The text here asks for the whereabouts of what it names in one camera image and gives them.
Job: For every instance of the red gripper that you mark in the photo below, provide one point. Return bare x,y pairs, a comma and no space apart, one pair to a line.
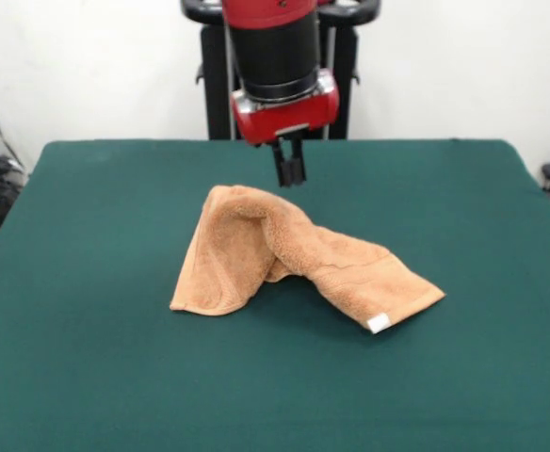
284,120

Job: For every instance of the tan terry towel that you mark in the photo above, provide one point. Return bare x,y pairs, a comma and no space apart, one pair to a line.
341,268

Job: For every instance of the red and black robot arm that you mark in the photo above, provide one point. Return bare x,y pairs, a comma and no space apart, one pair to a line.
275,47

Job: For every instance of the dark green table cloth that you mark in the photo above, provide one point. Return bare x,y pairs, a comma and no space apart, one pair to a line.
115,329

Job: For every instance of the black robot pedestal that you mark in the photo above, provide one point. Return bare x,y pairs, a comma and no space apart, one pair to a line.
214,70

